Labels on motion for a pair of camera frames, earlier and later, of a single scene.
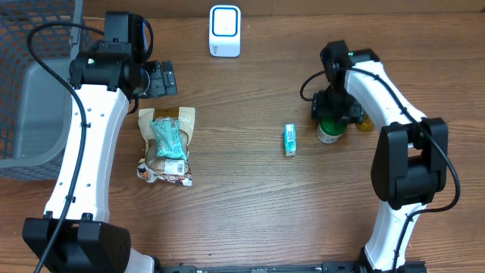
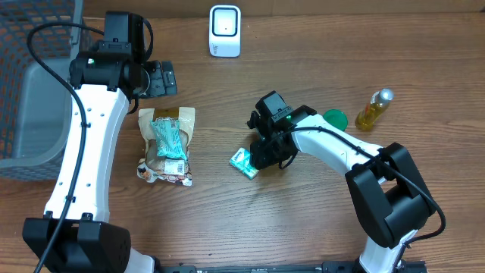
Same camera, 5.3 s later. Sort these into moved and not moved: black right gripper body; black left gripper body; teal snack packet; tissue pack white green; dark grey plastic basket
Moved: tissue pack white green; black right gripper body
Not moved: dark grey plastic basket; black left gripper body; teal snack packet
